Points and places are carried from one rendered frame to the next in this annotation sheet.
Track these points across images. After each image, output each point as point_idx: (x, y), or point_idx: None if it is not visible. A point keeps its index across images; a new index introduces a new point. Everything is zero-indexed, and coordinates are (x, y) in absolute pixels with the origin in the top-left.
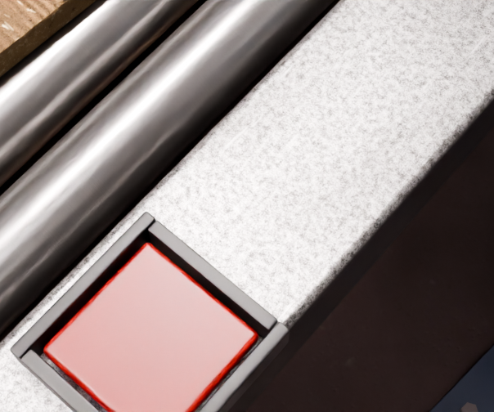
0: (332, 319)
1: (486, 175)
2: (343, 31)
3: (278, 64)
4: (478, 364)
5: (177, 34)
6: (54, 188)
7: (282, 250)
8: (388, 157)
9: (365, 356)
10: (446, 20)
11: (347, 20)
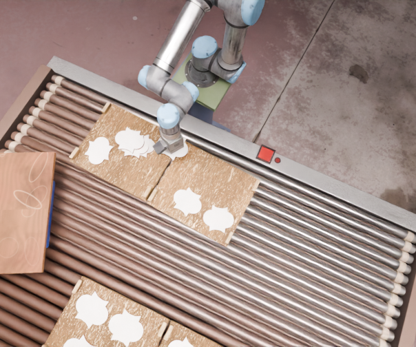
0: None
1: None
2: (231, 147)
3: (236, 152)
4: None
5: (236, 161)
6: (255, 166)
7: (253, 147)
8: (242, 141)
9: None
10: (227, 139)
11: (230, 147)
